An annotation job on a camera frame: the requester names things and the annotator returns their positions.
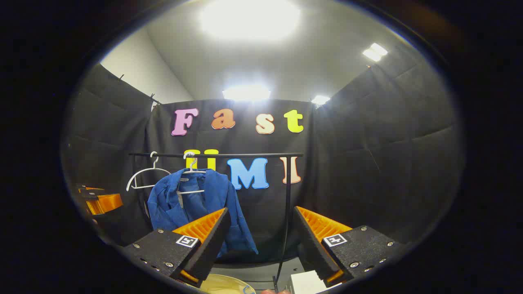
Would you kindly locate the white paper sheet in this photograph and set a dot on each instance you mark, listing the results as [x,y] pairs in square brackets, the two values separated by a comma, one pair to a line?
[306,282]

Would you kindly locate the large ceiling light panel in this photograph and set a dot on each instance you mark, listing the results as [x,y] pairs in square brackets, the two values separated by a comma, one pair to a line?
[250,18]

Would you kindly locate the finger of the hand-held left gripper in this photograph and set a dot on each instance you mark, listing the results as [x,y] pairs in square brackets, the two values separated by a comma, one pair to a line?
[107,203]

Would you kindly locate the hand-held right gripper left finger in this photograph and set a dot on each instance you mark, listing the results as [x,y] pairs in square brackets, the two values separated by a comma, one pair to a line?
[214,241]

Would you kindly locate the black metal clothes rack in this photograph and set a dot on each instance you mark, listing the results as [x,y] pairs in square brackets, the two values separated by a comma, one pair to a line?
[245,155]

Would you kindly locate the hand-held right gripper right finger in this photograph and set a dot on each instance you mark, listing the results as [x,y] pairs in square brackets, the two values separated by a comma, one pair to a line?
[310,245]

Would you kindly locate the white plastic clothes hanger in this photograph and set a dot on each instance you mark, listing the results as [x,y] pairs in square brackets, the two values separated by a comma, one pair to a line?
[141,175]
[192,168]

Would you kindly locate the black backdrop cloth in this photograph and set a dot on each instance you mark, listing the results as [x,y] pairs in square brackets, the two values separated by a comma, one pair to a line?
[367,163]

